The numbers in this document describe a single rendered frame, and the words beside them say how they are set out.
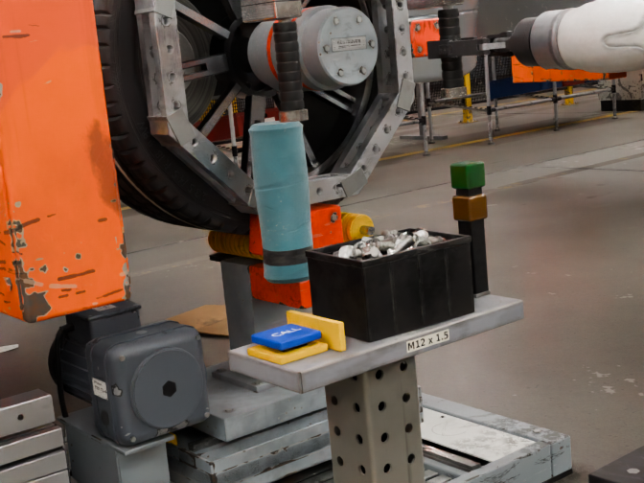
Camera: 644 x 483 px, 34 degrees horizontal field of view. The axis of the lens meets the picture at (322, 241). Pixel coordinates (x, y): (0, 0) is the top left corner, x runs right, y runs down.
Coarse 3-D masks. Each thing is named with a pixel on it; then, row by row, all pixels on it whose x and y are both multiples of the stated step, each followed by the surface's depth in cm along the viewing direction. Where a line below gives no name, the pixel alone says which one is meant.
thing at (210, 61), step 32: (224, 0) 188; (320, 0) 212; (352, 0) 205; (224, 32) 188; (192, 64) 185; (224, 64) 189; (224, 96) 190; (256, 96) 194; (320, 96) 203; (352, 96) 207; (320, 128) 213; (352, 128) 206; (320, 160) 203
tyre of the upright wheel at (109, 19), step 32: (96, 0) 173; (128, 0) 174; (128, 32) 174; (128, 64) 175; (128, 96) 175; (128, 128) 176; (128, 160) 179; (160, 160) 180; (128, 192) 191; (160, 192) 182; (192, 192) 184; (224, 224) 189
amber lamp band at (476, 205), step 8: (456, 200) 164; (464, 200) 163; (472, 200) 163; (480, 200) 164; (456, 208) 165; (464, 208) 163; (472, 208) 163; (480, 208) 164; (456, 216) 165; (464, 216) 164; (472, 216) 163; (480, 216) 164
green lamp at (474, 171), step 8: (456, 168) 163; (464, 168) 162; (472, 168) 162; (480, 168) 163; (456, 176) 163; (464, 176) 162; (472, 176) 162; (480, 176) 163; (456, 184) 164; (464, 184) 162; (472, 184) 162; (480, 184) 163
